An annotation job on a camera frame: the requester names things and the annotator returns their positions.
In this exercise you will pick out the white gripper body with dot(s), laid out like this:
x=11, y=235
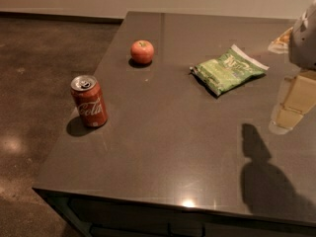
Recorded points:
x=304, y=41

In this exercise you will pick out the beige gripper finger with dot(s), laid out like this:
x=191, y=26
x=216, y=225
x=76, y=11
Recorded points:
x=296, y=97

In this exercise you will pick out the red apple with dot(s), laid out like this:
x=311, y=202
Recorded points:
x=142, y=51

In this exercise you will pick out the red coke can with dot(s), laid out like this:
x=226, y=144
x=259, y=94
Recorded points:
x=88, y=97

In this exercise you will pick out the orange snack bag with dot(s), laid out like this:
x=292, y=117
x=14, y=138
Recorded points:
x=280, y=44

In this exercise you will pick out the green chip bag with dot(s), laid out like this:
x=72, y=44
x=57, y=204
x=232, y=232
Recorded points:
x=230, y=70

